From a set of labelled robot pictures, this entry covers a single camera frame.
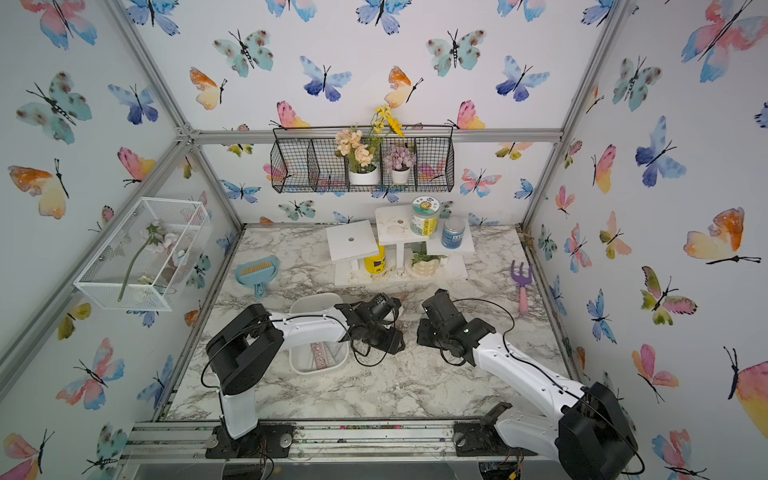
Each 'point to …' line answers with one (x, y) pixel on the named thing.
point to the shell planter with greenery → (424, 264)
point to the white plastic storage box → (329, 357)
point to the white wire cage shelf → (146, 259)
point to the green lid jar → (424, 220)
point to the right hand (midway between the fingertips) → (424, 329)
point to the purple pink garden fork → (522, 280)
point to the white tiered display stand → (348, 245)
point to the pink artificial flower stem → (156, 238)
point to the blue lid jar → (453, 232)
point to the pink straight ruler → (319, 355)
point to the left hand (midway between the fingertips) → (403, 344)
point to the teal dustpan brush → (257, 272)
